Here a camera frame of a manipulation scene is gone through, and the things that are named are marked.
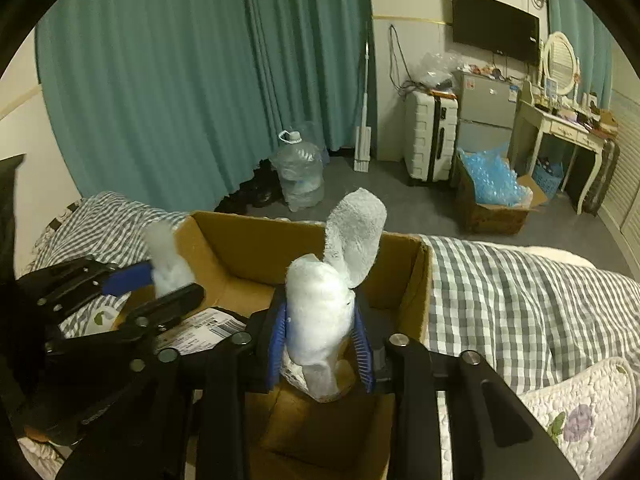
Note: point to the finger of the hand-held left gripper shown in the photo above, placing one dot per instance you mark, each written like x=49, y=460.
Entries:
x=172, y=300
x=127, y=280

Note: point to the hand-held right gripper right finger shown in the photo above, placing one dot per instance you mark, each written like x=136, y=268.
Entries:
x=363, y=357

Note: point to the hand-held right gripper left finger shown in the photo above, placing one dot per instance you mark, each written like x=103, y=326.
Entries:
x=278, y=347

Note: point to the small white foam piece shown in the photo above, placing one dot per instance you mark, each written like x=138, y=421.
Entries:
x=167, y=260

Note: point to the white sock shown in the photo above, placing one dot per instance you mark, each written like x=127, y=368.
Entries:
x=325, y=305

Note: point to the black shoes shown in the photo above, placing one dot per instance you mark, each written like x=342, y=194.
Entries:
x=252, y=187

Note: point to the grey checked bed sheet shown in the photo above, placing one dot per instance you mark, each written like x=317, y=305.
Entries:
x=505, y=305

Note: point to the large clear water jug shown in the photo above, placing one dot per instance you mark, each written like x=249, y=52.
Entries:
x=299, y=172

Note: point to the cardboard box of blue wrap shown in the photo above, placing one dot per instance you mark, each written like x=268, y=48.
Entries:
x=492, y=192

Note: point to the white floral quilt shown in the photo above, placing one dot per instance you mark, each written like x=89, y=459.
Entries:
x=585, y=415

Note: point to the white hard suitcase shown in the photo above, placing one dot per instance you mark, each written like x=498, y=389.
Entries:
x=430, y=135

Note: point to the white flat mop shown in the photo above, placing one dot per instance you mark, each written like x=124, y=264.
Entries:
x=364, y=125

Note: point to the blue plastic basket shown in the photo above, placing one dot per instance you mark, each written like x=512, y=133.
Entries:
x=547, y=174

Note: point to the grey mini fridge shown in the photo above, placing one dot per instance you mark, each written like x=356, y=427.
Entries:
x=485, y=110

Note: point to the clear plastic bag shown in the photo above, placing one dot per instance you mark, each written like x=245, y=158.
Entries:
x=437, y=69

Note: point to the white dressing table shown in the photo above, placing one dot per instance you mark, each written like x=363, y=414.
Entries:
x=560, y=127

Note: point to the white oval vanity mirror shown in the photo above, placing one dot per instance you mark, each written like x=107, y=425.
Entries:
x=560, y=62

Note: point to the narrow teal curtain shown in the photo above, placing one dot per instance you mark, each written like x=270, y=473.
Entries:
x=580, y=25

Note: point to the black wall television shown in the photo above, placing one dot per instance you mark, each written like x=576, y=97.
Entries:
x=495, y=27

